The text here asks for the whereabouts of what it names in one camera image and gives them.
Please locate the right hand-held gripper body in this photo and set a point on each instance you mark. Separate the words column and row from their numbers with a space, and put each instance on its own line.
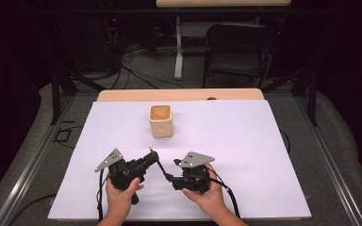
column 194, row 175

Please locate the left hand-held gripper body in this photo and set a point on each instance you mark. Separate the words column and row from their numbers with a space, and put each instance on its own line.
column 125, row 172

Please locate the beige square pen holder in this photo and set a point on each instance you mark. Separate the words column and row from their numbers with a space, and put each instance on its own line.
column 161, row 125

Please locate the person's left hand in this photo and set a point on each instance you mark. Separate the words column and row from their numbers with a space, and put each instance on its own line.
column 119, row 199

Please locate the person's right hand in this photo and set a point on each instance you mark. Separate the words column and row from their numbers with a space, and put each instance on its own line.
column 209, row 201

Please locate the white table sheet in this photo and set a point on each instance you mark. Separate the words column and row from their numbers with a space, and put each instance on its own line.
column 232, row 132

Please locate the black metal stand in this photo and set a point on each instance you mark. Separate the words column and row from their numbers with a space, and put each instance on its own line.
column 311, row 94
column 55, row 94

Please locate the white desk leg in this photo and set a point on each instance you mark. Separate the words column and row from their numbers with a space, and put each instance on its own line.
column 178, row 53

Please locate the black folding chair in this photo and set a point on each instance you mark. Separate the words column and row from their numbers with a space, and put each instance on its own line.
column 242, row 34

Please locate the light wooden desk top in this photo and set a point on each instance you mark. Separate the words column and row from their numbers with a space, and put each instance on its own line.
column 223, row 3

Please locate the aluminium floor rail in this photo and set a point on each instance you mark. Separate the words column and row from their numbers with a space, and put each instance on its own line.
column 333, row 169
column 28, row 169

